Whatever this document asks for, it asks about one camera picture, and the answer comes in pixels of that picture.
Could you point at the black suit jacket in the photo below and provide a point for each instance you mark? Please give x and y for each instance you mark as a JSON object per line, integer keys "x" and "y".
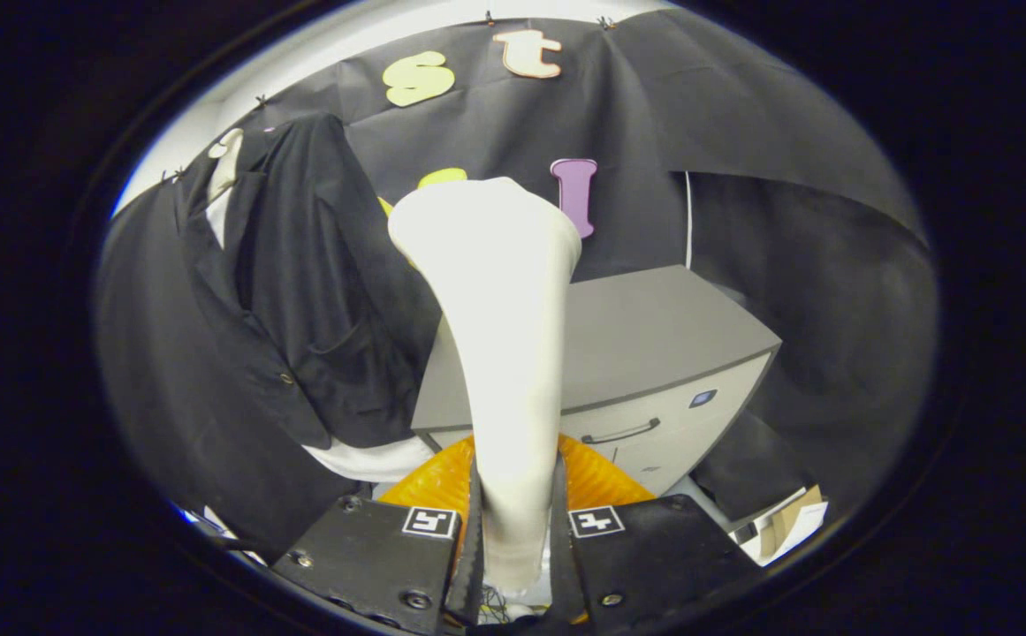
{"x": 318, "y": 309}

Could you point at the black backdrop cloth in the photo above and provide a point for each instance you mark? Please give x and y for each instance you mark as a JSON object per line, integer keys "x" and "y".
{"x": 786, "y": 265}

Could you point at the white clothes hanger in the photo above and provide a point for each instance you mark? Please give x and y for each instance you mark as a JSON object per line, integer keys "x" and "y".
{"x": 228, "y": 155}

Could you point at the white garment steamer head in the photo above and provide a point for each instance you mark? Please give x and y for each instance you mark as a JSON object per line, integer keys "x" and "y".
{"x": 504, "y": 353}

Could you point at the white shirt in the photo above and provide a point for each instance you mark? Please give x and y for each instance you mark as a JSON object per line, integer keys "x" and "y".
{"x": 371, "y": 461}

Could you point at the grey cabinet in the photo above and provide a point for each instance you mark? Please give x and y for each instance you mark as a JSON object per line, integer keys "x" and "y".
{"x": 654, "y": 327}

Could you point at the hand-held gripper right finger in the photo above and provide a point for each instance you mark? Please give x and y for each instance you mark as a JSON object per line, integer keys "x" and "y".
{"x": 645, "y": 552}

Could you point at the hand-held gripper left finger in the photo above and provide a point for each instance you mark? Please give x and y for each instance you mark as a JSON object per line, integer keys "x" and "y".
{"x": 371, "y": 552}

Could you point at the white printed paper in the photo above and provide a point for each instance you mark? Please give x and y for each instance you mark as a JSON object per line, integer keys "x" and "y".
{"x": 811, "y": 517}

